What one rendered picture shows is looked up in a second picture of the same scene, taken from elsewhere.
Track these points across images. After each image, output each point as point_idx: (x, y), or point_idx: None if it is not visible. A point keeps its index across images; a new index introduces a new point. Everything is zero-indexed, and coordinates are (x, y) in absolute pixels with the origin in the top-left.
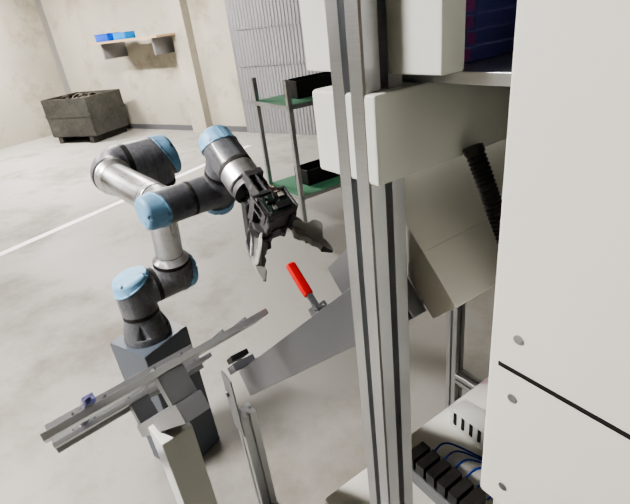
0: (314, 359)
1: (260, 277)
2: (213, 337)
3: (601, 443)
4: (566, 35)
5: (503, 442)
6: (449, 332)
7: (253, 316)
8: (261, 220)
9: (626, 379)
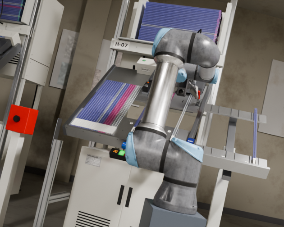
0: (203, 112)
1: (198, 98)
2: (222, 106)
3: None
4: None
5: None
6: (54, 169)
7: (209, 104)
8: (192, 80)
9: None
